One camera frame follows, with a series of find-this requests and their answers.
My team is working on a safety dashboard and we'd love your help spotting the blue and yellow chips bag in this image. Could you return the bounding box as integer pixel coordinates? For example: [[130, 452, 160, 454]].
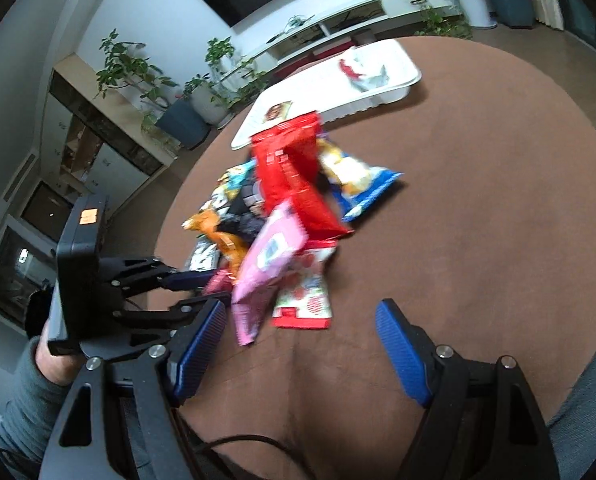
[[318, 135, 405, 223]]

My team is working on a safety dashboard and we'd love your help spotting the orange snack packet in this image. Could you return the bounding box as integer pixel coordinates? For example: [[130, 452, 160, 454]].
[[181, 209, 252, 282]]

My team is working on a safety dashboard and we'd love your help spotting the black cable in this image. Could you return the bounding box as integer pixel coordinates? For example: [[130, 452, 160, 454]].
[[187, 434, 301, 480]]

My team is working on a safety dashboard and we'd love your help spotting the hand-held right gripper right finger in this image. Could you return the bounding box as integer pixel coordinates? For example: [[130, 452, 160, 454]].
[[375, 298, 561, 480]]

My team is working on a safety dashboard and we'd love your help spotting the wooden glass-door cabinet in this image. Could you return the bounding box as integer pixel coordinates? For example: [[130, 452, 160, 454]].
[[37, 54, 180, 223]]

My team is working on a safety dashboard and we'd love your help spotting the blue cartoon snack packet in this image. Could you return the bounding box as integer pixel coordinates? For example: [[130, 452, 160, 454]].
[[213, 159, 259, 202]]

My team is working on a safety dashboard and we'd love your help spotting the leafy plant in white planter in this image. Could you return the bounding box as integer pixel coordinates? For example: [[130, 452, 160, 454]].
[[182, 36, 271, 128]]

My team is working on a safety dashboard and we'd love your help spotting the red snack bag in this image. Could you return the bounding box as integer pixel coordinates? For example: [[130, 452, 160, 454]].
[[250, 112, 355, 241]]

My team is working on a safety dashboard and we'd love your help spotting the small brown picture packet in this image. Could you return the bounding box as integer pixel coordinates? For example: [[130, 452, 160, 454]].
[[262, 101, 295, 124]]

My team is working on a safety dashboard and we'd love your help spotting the built-in black oven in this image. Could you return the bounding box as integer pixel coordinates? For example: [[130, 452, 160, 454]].
[[0, 180, 76, 323]]

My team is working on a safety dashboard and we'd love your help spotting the person's grey clothing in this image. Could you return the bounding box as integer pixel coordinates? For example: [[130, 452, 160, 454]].
[[547, 339, 596, 480]]

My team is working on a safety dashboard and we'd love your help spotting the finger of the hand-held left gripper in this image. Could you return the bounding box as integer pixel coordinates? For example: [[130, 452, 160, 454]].
[[99, 255, 220, 302], [112, 296, 229, 345]]

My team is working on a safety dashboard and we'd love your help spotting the tall plant in blue planter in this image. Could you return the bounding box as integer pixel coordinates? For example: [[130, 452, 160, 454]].
[[94, 29, 212, 152]]

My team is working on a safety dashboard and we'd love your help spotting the white television cabinet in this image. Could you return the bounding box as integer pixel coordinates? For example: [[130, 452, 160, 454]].
[[218, 0, 465, 82]]

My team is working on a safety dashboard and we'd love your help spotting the red and white snack packet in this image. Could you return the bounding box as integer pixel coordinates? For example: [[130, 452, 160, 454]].
[[270, 239, 340, 331]]

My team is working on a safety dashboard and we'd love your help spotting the pink snack bag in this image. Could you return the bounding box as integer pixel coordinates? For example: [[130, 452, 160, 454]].
[[230, 200, 310, 347]]

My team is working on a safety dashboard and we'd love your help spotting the white plastic bag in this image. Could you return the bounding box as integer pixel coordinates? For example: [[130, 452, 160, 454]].
[[338, 45, 395, 94]]

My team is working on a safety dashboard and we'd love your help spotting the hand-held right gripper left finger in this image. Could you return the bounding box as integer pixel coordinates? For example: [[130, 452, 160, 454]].
[[38, 299, 229, 480]]

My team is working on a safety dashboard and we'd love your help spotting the maroon snack packet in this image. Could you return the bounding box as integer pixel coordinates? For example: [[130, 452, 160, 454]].
[[203, 269, 235, 297]]

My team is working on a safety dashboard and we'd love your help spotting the red storage box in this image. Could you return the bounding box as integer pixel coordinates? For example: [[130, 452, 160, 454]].
[[318, 34, 376, 62], [277, 55, 320, 80]]

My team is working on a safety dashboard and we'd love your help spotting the person's left forearm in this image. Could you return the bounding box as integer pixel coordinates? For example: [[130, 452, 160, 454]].
[[0, 335, 85, 480]]

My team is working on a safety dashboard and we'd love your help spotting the white tray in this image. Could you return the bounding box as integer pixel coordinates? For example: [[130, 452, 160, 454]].
[[230, 37, 423, 151]]

